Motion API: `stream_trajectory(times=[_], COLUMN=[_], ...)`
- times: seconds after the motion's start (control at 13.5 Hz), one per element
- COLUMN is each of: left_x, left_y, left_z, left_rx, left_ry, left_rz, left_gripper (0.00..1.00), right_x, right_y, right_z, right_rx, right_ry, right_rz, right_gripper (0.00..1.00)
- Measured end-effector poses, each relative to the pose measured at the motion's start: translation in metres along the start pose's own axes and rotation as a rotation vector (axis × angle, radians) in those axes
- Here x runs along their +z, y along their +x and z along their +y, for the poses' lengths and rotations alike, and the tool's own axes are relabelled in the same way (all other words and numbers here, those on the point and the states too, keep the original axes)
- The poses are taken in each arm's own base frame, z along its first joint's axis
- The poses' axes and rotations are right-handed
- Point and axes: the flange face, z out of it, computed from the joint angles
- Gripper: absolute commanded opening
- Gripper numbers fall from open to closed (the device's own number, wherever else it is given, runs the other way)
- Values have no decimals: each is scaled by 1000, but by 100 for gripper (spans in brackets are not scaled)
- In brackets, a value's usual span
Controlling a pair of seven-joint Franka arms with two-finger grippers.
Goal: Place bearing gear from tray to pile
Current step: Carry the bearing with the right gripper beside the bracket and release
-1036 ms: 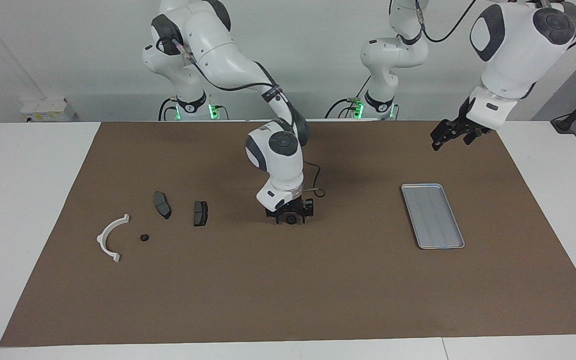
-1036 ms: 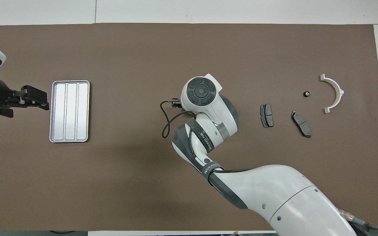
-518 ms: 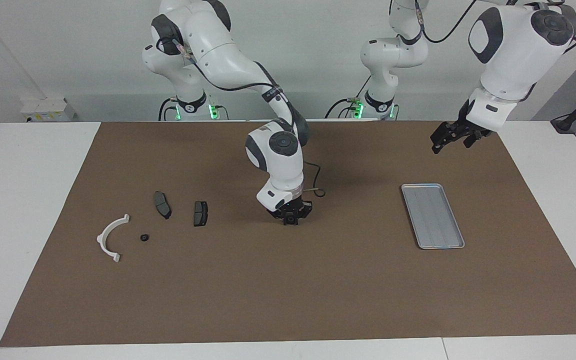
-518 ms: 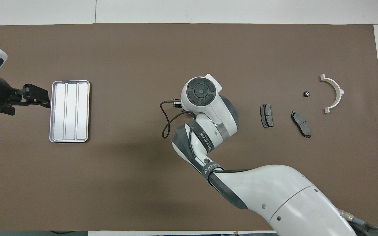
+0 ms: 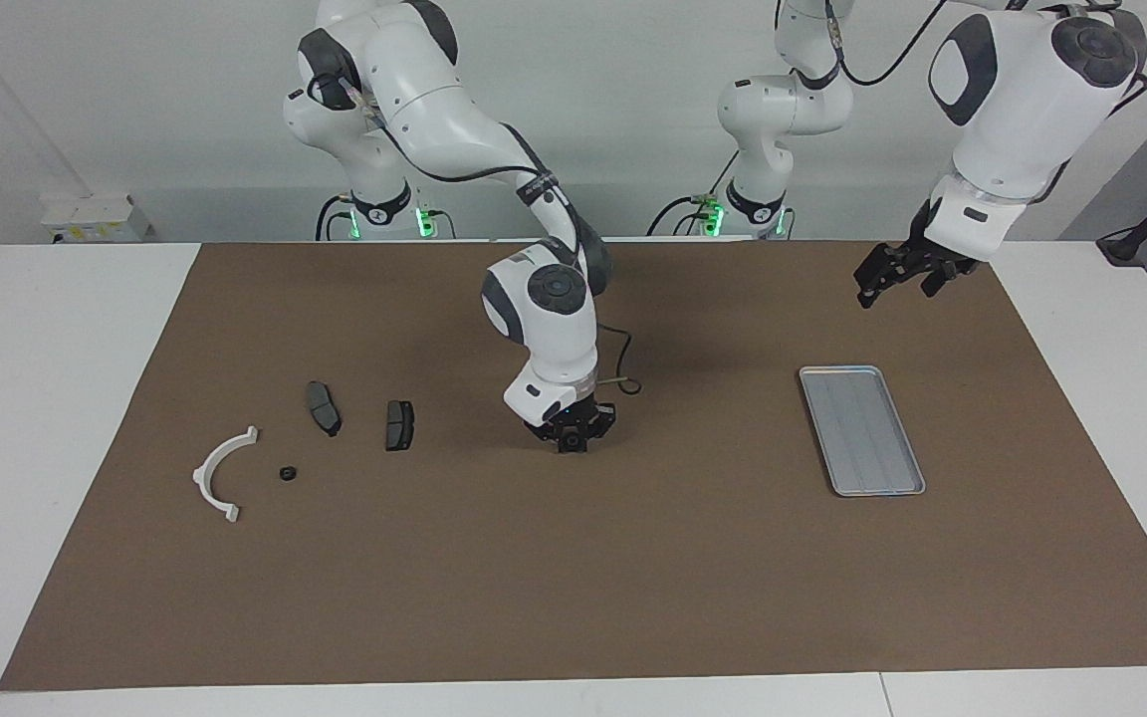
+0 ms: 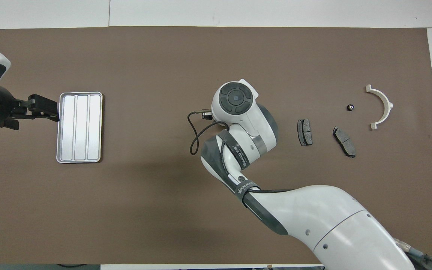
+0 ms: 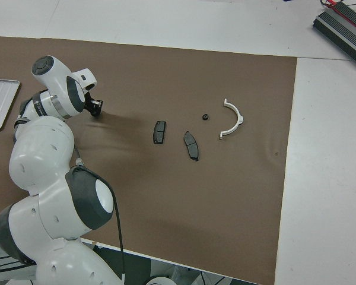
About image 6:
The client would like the brown table mat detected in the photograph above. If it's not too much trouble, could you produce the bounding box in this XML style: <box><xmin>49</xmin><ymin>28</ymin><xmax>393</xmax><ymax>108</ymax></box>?
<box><xmin>0</xmin><ymin>26</ymin><xmax>432</xmax><ymax>265</ymax></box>

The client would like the silver metal tray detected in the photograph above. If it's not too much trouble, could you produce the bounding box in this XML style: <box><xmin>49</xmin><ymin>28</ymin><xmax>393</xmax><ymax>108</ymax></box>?
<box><xmin>56</xmin><ymin>92</ymin><xmax>103</xmax><ymax>164</ymax></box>

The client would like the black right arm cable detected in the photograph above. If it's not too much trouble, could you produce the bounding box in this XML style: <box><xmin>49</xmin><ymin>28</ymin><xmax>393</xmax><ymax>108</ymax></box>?
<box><xmin>187</xmin><ymin>110</ymin><xmax>432</xmax><ymax>267</ymax></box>

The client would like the white curved plastic bracket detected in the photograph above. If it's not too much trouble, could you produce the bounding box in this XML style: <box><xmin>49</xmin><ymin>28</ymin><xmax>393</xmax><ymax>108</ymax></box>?
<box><xmin>366</xmin><ymin>85</ymin><xmax>393</xmax><ymax>130</ymax></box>

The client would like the curved dark brake pad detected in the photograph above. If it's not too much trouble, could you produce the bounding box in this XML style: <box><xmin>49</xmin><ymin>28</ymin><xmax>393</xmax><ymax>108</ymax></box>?
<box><xmin>333</xmin><ymin>127</ymin><xmax>356</xmax><ymax>158</ymax></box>

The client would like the rectangular dark brake pad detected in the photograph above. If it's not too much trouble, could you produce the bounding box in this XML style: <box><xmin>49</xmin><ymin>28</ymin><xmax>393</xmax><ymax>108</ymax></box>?
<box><xmin>297</xmin><ymin>119</ymin><xmax>313</xmax><ymax>146</ymax></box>

